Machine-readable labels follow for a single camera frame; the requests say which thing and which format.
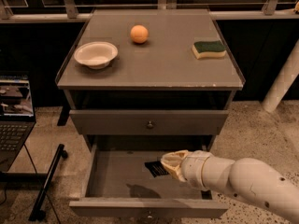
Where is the white pillar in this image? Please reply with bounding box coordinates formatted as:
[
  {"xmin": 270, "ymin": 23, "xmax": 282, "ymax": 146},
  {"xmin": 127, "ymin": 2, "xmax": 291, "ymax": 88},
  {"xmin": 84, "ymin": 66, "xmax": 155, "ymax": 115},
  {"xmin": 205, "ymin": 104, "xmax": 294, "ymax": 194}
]
[{"xmin": 262, "ymin": 46, "xmax": 299, "ymax": 113}]

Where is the closed grey top drawer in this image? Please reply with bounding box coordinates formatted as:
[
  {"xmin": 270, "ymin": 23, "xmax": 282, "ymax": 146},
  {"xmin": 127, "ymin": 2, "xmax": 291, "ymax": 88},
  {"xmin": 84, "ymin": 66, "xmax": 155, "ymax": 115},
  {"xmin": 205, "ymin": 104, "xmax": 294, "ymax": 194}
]
[{"xmin": 70, "ymin": 110, "xmax": 228, "ymax": 135}]

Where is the open grey middle drawer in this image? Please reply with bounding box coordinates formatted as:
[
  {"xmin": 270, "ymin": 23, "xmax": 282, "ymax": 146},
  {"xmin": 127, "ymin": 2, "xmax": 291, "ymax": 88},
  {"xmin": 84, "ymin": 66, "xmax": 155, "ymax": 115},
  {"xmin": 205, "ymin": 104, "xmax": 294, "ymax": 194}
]
[{"xmin": 69, "ymin": 147, "xmax": 227, "ymax": 218}]

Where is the black stand leg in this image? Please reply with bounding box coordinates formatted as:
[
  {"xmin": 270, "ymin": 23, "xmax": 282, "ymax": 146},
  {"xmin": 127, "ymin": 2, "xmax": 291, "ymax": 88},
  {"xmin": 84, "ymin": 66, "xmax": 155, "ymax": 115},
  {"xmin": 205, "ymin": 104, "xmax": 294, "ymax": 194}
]
[{"xmin": 29, "ymin": 144, "xmax": 68, "ymax": 221}]

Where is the yellow green sponge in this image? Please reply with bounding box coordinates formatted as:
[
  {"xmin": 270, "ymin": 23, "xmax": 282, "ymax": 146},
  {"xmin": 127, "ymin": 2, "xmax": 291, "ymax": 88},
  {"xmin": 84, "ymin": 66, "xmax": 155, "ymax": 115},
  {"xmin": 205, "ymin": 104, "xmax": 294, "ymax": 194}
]
[{"xmin": 192, "ymin": 40, "xmax": 226, "ymax": 59}]

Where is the black rxbar chocolate wrapper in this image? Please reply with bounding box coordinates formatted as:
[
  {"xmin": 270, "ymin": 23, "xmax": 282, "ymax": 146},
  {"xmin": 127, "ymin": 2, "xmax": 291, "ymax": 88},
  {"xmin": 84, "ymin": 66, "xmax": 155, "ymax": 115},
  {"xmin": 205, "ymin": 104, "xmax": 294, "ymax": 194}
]
[{"xmin": 144, "ymin": 161, "xmax": 168, "ymax": 177}]

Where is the open black laptop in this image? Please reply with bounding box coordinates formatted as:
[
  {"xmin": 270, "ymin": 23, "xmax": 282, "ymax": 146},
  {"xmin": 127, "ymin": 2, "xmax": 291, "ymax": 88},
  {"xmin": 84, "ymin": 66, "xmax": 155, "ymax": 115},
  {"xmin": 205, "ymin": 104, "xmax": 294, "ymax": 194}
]
[{"xmin": 0, "ymin": 73, "xmax": 36, "ymax": 172}]

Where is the grey drawer cabinet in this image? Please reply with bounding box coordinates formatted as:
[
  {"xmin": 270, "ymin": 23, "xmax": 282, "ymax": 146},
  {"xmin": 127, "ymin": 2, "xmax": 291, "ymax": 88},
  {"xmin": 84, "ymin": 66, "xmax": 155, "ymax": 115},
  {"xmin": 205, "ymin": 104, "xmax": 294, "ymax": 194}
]
[{"xmin": 57, "ymin": 9, "xmax": 245, "ymax": 150}]

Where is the white paper bowl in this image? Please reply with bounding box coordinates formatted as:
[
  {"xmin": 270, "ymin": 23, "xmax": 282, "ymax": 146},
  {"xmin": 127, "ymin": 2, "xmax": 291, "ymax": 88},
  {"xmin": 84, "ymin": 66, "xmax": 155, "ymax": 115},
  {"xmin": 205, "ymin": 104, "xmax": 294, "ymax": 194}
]
[{"xmin": 74, "ymin": 42, "xmax": 118, "ymax": 69}]

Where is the metal window railing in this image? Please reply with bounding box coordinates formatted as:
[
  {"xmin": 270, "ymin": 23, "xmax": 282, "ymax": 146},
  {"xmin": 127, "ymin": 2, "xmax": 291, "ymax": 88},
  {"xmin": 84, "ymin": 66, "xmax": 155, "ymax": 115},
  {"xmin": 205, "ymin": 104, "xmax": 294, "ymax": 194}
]
[{"xmin": 0, "ymin": 0, "xmax": 299, "ymax": 22}]

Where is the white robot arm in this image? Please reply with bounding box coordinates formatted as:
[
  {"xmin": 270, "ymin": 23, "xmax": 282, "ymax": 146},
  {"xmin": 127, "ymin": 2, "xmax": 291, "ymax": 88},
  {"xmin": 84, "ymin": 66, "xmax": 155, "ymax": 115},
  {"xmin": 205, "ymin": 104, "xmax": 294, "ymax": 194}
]
[{"xmin": 161, "ymin": 150, "xmax": 299, "ymax": 224}]

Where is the orange ball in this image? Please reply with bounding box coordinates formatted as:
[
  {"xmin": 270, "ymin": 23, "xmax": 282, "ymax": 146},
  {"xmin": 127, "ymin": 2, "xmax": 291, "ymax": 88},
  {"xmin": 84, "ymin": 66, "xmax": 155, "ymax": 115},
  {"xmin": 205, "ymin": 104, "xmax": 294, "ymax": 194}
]
[{"xmin": 130, "ymin": 25, "xmax": 149, "ymax": 44}]

